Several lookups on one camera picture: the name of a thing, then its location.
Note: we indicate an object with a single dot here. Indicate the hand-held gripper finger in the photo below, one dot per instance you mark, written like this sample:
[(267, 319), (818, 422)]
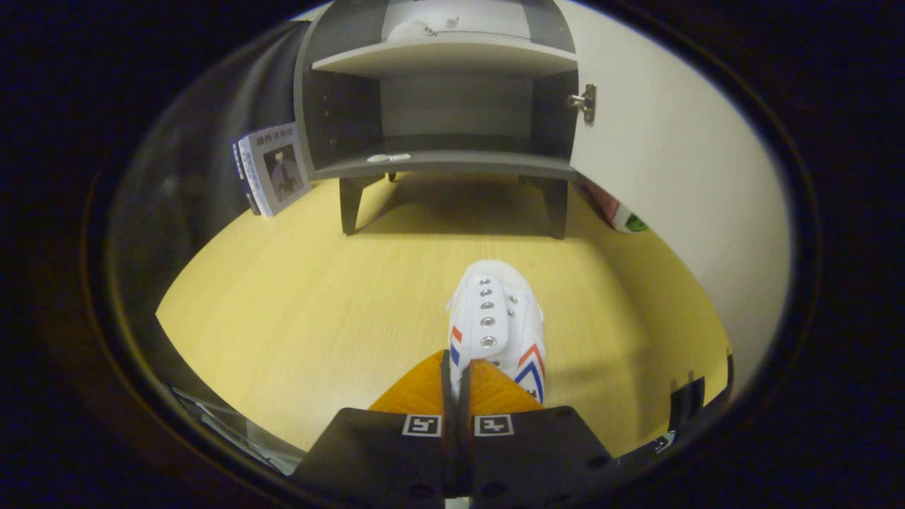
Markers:
[(447, 424), (464, 424)]

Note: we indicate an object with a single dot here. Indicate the white shoe red blue stripes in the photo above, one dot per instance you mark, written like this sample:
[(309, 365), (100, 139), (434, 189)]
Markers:
[(495, 304)]

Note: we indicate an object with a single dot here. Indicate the white shoe cabinet door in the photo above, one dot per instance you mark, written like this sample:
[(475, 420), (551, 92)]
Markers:
[(672, 162)]

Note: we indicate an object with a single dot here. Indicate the grey shoe cabinet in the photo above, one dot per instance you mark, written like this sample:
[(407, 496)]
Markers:
[(438, 60)]

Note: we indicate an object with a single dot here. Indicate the metal door hinge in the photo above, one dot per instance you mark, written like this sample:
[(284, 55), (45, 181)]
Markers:
[(585, 102)]

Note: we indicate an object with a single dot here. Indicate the red white green container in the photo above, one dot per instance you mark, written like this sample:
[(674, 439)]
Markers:
[(626, 219)]

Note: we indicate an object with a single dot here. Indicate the white book with picture cover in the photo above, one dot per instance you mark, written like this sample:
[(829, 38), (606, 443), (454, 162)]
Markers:
[(279, 170)]

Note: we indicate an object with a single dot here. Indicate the blue-edged book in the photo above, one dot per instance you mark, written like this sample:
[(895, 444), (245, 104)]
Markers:
[(240, 177)]

